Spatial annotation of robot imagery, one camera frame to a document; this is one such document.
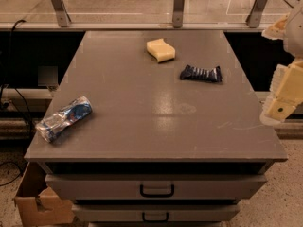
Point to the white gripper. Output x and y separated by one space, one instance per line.
295 35

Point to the blue rxbar blueberry wrapper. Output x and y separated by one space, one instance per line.
194 73

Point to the yellow sponge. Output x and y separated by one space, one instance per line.
161 50

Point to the grey drawer cabinet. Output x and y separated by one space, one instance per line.
149 127

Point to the cardboard box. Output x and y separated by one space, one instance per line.
37 203

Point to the middle metal bracket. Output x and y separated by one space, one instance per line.
178 11

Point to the top drawer black handle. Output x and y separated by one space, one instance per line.
156 192

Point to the drawer black handle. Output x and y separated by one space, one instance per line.
155 217
156 192

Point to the lower drawer black handle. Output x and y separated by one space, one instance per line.
155 217

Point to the left metal bracket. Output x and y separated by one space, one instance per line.
61 13

